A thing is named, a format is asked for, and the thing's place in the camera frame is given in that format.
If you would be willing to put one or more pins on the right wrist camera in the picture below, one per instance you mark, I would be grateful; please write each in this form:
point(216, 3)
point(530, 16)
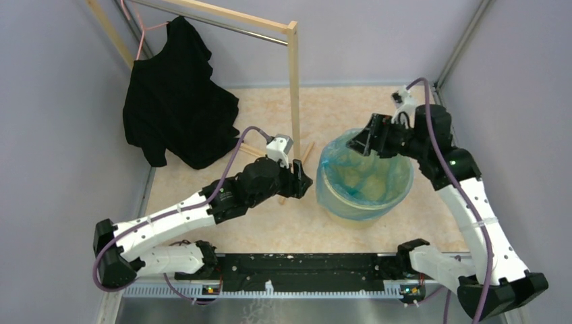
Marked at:
point(406, 107)

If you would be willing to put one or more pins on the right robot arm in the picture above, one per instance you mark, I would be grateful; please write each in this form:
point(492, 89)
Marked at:
point(497, 280)

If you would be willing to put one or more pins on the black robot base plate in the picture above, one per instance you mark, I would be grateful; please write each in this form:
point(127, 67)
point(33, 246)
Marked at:
point(297, 272)

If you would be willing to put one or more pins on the blue plastic trash bag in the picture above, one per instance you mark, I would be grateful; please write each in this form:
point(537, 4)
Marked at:
point(364, 179)

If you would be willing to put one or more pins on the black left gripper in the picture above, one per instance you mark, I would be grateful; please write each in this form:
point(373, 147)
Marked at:
point(297, 183)

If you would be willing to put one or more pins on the black hanging shirt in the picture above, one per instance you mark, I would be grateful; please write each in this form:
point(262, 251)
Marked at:
point(173, 105)

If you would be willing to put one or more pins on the pink clothes hanger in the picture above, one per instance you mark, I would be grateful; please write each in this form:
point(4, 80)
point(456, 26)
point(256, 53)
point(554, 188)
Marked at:
point(132, 14)

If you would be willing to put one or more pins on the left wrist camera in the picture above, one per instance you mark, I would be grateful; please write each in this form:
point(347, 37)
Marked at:
point(277, 149)

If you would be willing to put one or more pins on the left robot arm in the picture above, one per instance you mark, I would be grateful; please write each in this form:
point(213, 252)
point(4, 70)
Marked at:
point(125, 252)

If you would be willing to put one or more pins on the wooden clothes rack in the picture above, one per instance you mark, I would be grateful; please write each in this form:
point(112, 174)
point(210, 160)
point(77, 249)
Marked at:
point(213, 15)

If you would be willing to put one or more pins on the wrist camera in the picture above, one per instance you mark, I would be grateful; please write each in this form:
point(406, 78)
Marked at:
point(277, 149)
point(406, 107)

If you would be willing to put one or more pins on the yellow plastic trash bin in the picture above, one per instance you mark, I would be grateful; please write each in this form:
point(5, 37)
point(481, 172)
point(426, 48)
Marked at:
point(357, 219)

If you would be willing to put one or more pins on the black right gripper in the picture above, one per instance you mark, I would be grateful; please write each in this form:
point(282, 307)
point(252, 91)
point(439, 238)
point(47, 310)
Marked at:
point(365, 141)

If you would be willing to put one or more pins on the white slotted cable duct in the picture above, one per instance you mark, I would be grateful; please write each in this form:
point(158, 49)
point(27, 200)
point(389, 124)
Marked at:
point(195, 290)

